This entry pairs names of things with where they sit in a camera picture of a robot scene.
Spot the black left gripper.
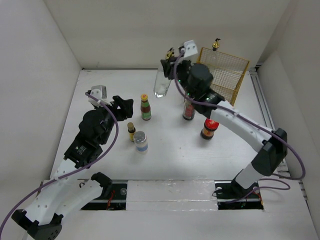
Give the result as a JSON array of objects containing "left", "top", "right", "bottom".
[{"left": 93, "top": 95, "right": 132, "bottom": 145}]

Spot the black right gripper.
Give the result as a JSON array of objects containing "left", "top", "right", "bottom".
[{"left": 162, "top": 54, "right": 196, "bottom": 99}]

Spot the clear glass oil bottle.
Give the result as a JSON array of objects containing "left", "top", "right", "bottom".
[{"left": 153, "top": 47, "right": 176, "bottom": 99}]

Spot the black cap vinegar bottle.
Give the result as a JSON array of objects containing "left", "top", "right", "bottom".
[{"left": 182, "top": 99, "right": 196, "bottom": 121}]

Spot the dark liquid oil bottle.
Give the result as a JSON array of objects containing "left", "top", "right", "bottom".
[{"left": 212, "top": 38, "right": 221, "bottom": 64}]

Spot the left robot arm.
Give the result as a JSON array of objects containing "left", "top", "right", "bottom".
[{"left": 11, "top": 95, "right": 134, "bottom": 240}]

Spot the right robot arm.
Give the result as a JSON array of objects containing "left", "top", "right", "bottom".
[{"left": 160, "top": 57, "right": 288, "bottom": 199}]

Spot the yellow cap sauce bottle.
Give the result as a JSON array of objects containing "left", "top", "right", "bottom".
[{"left": 140, "top": 93, "right": 152, "bottom": 121}]

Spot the small brown bottle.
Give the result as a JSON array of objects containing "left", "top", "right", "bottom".
[{"left": 127, "top": 122, "right": 136, "bottom": 142}]

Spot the silver lid spice jar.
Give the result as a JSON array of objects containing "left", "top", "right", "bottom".
[{"left": 133, "top": 131, "right": 148, "bottom": 154}]

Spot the red lid sauce jar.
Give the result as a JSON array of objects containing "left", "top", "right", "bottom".
[{"left": 200, "top": 118, "right": 220, "bottom": 140}]

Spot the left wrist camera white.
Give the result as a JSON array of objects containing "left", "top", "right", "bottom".
[{"left": 87, "top": 85, "right": 108, "bottom": 107}]

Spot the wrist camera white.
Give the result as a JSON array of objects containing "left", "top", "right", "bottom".
[
  {"left": 178, "top": 40, "right": 198, "bottom": 61},
  {"left": 87, "top": 85, "right": 108, "bottom": 107}
]

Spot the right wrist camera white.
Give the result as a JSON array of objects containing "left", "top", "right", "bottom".
[{"left": 178, "top": 40, "right": 198, "bottom": 61}]

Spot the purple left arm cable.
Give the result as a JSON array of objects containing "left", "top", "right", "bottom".
[{"left": 0, "top": 91, "right": 120, "bottom": 233}]

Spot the gold wire basket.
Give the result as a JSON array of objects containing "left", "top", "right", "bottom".
[{"left": 197, "top": 47, "right": 250, "bottom": 105}]

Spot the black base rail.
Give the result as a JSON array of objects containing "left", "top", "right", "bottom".
[{"left": 83, "top": 179, "right": 264, "bottom": 212}]

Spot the aluminium side rail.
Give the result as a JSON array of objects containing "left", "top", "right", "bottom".
[{"left": 249, "top": 68, "right": 291, "bottom": 179}]

